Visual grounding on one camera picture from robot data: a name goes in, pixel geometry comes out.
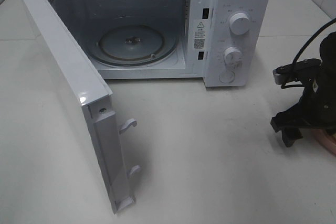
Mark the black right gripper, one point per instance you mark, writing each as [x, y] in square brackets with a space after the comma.
[316, 110]

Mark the pink plate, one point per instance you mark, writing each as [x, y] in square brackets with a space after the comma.
[327, 141]

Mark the sandwich with white bread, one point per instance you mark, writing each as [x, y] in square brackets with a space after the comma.
[333, 133]

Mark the white microwave door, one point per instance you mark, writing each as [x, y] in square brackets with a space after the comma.
[86, 101]

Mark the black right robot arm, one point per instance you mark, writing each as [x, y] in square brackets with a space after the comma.
[327, 56]

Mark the round white door button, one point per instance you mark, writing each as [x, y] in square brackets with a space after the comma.
[227, 77]

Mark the lower white microwave knob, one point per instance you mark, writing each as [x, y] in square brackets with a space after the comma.
[232, 55]

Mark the white microwave knob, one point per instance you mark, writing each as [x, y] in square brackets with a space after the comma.
[232, 55]
[239, 23]

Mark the upper white microwave knob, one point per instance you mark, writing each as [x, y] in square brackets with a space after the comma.
[239, 23]

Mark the white microwave oven body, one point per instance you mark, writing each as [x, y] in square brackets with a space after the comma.
[204, 35]

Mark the glass microwave turntable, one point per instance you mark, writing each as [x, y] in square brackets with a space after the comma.
[134, 41]

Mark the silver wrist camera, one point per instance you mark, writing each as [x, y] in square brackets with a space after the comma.
[304, 71]

